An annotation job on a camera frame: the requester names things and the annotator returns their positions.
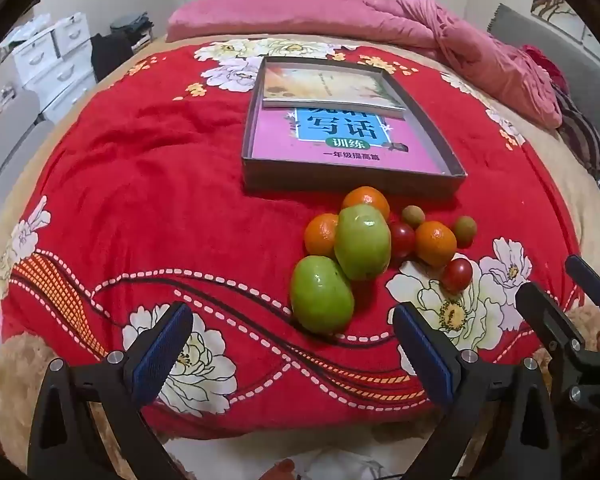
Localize red floral blanket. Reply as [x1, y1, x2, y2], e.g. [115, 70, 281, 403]
[0, 42, 588, 441]

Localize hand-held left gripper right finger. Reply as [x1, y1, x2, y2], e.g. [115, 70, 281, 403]
[391, 302, 563, 480]

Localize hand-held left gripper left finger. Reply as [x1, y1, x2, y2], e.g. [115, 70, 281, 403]
[27, 301, 196, 480]

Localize striped pillow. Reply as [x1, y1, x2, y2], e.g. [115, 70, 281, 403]
[550, 85, 600, 176]

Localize sunflower cover book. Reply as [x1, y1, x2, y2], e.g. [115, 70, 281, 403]
[261, 60, 406, 118]

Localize orange mandarin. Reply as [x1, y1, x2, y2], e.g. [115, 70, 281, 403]
[342, 186, 391, 221]
[304, 213, 341, 258]
[414, 221, 457, 268]

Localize dark red cloth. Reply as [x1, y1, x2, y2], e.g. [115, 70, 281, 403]
[520, 44, 571, 91]

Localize shallow grey cardboard box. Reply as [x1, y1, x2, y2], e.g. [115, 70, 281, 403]
[241, 56, 468, 197]

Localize grey padded headboard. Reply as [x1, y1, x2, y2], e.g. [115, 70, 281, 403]
[487, 4, 600, 171]

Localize green apple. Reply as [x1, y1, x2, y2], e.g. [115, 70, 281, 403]
[334, 204, 392, 282]
[290, 255, 356, 335]

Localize black bag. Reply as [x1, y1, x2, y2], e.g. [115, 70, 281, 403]
[90, 32, 133, 82]

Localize white drawer cabinet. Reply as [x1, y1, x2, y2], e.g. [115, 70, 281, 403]
[12, 12, 99, 122]

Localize red cherry tomato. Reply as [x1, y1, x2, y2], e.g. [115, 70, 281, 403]
[440, 256, 474, 293]
[389, 221, 417, 260]

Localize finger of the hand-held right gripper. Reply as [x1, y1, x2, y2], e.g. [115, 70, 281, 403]
[565, 254, 600, 309]
[514, 281, 600, 413]

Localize tree wall painting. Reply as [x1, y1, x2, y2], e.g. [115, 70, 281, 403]
[530, 0, 600, 43]

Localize pink workbook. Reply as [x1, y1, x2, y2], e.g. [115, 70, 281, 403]
[250, 105, 453, 175]

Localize pink duvet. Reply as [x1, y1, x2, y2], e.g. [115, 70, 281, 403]
[166, 0, 565, 128]

